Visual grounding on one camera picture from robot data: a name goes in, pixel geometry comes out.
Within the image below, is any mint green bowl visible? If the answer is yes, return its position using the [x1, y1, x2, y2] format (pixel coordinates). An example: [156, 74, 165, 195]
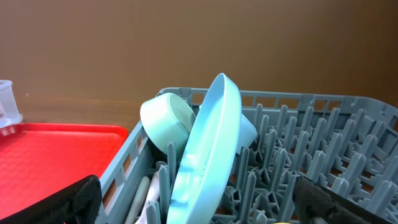
[140, 93, 196, 157]

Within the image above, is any clear plastic bin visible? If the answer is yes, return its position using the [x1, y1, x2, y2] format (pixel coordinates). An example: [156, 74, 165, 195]
[0, 80, 23, 128]

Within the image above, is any light blue bowl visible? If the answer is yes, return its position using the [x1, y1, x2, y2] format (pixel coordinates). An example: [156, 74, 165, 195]
[236, 114, 257, 154]

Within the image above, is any white plastic fork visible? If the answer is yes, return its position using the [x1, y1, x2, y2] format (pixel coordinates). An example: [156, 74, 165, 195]
[136, 171, 160, 224]

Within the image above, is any red serving tray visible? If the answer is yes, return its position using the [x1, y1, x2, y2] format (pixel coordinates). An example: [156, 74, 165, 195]
[1, 123, 128, 218]

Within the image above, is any white plastic spoon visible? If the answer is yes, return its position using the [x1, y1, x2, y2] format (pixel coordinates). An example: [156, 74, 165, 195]
[124, 176, 150, 224]

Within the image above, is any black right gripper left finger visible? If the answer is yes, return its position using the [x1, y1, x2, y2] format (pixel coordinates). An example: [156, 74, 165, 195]
[1, 175, 102, 224]

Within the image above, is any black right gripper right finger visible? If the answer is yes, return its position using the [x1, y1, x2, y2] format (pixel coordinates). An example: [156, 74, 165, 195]
[294, 176, 389, 224]

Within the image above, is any light blue plate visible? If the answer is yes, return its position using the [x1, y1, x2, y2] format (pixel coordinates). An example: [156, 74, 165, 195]
[166, 73, 242, 224]

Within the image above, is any grey dishwasher rack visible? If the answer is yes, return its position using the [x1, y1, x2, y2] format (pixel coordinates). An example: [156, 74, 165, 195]
[95, 86, 398, 224]

